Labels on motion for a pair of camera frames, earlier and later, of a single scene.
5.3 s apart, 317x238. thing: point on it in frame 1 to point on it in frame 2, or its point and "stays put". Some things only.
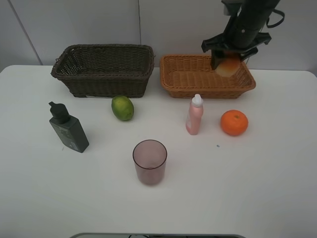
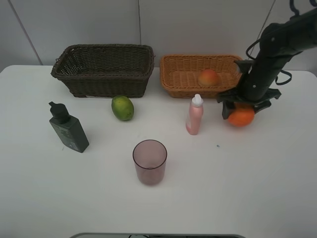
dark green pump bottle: x=68 y=128 stays put
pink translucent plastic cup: x=149 y=157 stays put
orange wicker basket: x=193 y=76 stays put
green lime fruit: x=123 y=107 stays put
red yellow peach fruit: x=230 y=67 to x=207 y=78
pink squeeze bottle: x=195 y=115 stays put
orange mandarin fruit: x=234 y=122 to x=242 y=115
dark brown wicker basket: x=105 y=70 stays put
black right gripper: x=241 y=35 to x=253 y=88
